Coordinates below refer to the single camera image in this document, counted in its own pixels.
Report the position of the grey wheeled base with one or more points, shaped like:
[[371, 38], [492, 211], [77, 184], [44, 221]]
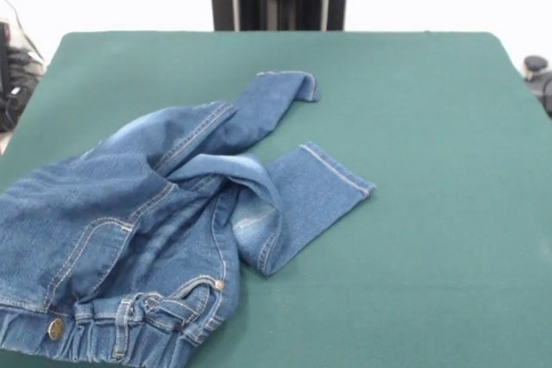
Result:
[[535, 63]]

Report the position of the blue denim jeans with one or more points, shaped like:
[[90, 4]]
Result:
[[108, 213]]

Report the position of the dark green table cloth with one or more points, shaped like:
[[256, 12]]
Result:
[[431, 213]]

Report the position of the black equipment stand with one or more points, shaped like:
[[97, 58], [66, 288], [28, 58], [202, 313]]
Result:
[[21, 79]]

